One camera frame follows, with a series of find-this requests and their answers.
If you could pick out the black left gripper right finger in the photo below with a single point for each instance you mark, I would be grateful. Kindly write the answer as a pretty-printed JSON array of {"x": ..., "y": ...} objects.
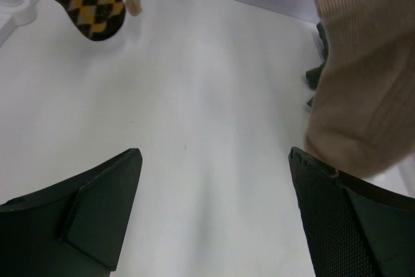
[{"x": 352, "y": 227}]

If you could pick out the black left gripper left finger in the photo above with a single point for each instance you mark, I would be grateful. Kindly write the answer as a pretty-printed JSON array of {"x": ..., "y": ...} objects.
[{"x": 75, "y": 227}]

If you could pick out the plain brown sock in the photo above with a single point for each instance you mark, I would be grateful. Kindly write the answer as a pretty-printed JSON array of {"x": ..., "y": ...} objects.
[{"x": 362, "y": 116}]

